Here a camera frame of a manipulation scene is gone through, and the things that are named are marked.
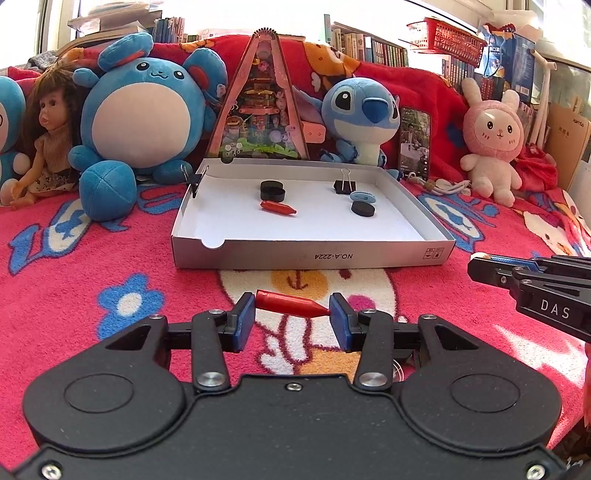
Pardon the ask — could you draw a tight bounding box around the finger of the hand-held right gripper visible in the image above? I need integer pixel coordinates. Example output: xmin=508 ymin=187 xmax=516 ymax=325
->
xmin=467 ymin=260 xmax=591 ymax=296
xmin=475 ymin=253 xmax=591 ymax=273

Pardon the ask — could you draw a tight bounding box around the red plastic basket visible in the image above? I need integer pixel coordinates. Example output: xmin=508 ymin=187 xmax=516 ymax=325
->
xmin=406 ymin=17 xmax=488 ymax=65

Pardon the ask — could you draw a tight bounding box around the round blue mouse plush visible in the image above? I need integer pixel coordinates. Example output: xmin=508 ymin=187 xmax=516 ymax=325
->
xmin=68 ymin=32 xmax=228 ymax=222

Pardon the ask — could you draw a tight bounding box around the white cardboard box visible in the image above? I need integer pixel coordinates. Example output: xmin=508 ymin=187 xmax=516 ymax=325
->
xmin=170 ymin=159 xmax=457 ymax=269

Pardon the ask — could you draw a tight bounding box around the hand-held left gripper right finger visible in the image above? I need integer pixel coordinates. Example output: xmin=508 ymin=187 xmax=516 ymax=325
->
xmin=329 ymin=293 xmax=481 ymax=394

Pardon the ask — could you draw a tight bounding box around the blue alien plush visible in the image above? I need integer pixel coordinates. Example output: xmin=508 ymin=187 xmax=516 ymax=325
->
xmin=295 ymin=76 xmax=402 ymax=179

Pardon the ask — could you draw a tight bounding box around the blue packaging bag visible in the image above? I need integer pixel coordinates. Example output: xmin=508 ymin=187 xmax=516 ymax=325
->
xmin=475 ymin=23 xmax=550 ymax=103

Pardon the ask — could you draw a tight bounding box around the brown cardboard sheet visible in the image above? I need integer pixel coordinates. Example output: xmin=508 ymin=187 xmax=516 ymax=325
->
xmin=545 ymin=102 xmax=591 ymax=191

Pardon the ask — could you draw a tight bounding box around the black binder clip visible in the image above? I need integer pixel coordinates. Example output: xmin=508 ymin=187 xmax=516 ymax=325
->
xmin=333 ymin=169 xmax=359 ymax=195
xmin=181 ymin=164 xmax=209 ymax=199

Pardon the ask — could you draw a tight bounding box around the triangular miniature diorama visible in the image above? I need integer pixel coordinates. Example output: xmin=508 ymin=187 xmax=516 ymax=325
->
xmin=204 ymin=27 xmax=312 ymax=162

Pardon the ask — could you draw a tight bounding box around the black smartphone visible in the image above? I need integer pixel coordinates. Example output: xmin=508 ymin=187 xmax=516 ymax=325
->
xmin=398 ymin=107 xmax=432 ymax=181

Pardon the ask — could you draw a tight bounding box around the pink rabbit plush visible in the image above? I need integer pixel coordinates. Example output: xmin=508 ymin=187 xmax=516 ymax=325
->
xmin=459 ymin=77 xmax=525 ymax=208

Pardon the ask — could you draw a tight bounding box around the red cloth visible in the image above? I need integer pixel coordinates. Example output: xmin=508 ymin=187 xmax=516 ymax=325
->
xmin=512 ymin=143 xmax=559 ymax=193

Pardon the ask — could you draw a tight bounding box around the blue cat plush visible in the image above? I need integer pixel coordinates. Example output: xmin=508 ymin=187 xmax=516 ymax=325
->
xmin=0 ymin=76 xmax=31 ymax=192

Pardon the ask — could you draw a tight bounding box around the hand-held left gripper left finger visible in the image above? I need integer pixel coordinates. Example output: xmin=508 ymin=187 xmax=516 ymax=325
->
xmin=104 ymin=292 xmax=257 ymax=394

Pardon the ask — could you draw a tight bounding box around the row of dark books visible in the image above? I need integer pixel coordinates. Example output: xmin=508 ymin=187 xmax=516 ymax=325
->
xmin=441 ymin=58 xmax=497 ymax=100

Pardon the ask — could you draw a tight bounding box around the row of blue books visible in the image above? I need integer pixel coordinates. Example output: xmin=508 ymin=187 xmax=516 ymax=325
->
xmin=152 ymin=17 xmax=204 ymax=45

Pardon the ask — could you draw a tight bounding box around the white beaded cord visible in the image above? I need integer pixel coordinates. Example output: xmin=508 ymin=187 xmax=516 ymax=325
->
xmin=406 ymin=173 xmax=472 ymax=197

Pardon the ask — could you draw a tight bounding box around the stack of books and papers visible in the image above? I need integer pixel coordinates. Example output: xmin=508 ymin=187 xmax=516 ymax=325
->
xmin=55 ymin=4 xmax=162 ymax=54

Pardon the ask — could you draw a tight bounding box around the brown-haired doll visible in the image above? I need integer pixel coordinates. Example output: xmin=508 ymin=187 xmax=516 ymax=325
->
xmin=0 ymin=65 xmax=88 ymax=211

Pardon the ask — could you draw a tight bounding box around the white pipe frame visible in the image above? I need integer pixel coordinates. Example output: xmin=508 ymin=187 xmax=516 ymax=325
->
xmin=526 ymin=48 xmax=557 ymax=148

